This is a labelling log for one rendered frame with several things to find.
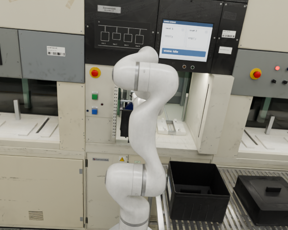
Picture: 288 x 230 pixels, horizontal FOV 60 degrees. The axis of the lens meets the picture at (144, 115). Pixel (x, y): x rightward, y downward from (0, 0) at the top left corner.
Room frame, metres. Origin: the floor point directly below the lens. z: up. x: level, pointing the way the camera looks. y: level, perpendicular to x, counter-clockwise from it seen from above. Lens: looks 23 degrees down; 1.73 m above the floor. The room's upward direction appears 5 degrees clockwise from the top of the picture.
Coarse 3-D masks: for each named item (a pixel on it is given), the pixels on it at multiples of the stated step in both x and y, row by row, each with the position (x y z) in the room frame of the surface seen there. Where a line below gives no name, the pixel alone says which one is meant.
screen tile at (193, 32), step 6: (192, 30) 1.49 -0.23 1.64; (198, 30) 1.49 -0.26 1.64; (204, 30) 1.49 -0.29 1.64; (192, 36) 1.49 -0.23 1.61; (198, 36) 1.49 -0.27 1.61; (204, 36) 1.49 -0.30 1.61; (186, 42) 1.48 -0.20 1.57; (192, 42) 1.49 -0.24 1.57; (198, 42) 1.49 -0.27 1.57; (204, 42) 1.49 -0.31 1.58; (204, 48) 1.49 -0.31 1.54
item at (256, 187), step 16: (240, 176) 1.25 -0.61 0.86; (256, 176) 1.26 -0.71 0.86; (272, 176) 1.28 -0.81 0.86; (240, 192) 1.18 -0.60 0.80; (256, 192) 1.11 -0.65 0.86; (272, 192) 1.12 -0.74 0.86; (256, 208) 1.01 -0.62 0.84; (272, 208) 1.00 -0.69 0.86; (256, 224) 0.97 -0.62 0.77; (272, 224) 0.98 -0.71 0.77
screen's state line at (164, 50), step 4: (164, 48) 1.48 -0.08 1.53; (168, 48) 1.48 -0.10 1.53; (172, 48) 1.48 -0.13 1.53; (164, 52) 1.48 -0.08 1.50; (168, 52) 1.48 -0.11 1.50; (172, 52) 1.48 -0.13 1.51; (176, 52) 1.48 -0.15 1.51; (180, 52) 1.48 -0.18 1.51; (184, 52) 1.48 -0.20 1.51; (188, 52) 1.49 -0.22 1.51; (192, 52) 1.49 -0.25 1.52; (196, 52) 1.49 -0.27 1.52; (200, 52) 1.49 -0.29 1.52; (204, 52) 1.49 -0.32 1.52; (196, 56) 1.49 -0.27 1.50; (200, 56) 1.49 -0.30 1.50; (204, 56) 1.49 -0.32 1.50
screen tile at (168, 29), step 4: (168, 28) 1.48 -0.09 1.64; (172, 28) 1.48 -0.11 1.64; (176, 28) 1.48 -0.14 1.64; (180, 28) 1.48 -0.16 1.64; (164, 32) 1.48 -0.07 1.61; (168, 32) 1.48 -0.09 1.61; (172, 32) 1.48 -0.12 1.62; (176, 32) 1.48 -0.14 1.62; (180, 32) 1.48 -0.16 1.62; (184, 32) 1.48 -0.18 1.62; (180, 36) 1.48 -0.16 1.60; (184, 36) 1.48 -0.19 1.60; (164, 40) 1.48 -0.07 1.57; (168, 40) 1.48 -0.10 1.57; (172, 40) 1.48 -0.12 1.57; (176, 40) 1.48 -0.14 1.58; (180, 40) 1.48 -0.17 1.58; (184, 40) 1.48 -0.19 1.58; (164, 44) 1.48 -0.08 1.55; (168, 44) 1.48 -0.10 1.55; (172, 44) 1.48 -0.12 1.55; (176, 44) 1.48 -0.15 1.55; (180, 44) 1.48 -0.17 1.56
